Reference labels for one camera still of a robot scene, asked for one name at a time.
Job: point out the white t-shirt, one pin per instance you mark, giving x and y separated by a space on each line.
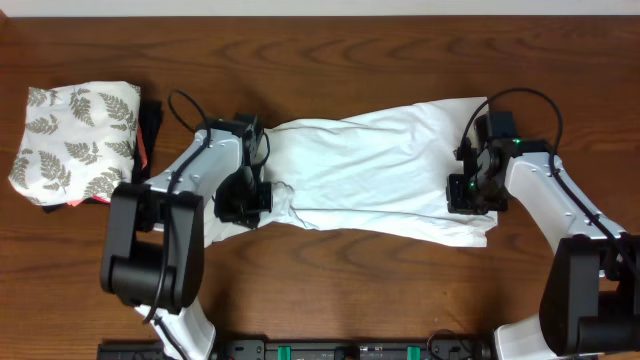
384 171

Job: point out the fern print folded cloth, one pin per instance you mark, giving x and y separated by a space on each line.
78 144

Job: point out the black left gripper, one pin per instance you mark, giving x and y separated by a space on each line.
252 216

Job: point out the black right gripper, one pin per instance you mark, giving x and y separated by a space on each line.
458 204

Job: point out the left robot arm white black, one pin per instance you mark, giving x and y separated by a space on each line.
153 258

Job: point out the black folded garment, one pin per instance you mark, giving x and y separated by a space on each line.
150 121

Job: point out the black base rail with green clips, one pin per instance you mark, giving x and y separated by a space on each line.
444 347

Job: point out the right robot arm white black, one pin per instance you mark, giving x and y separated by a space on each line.
590 304

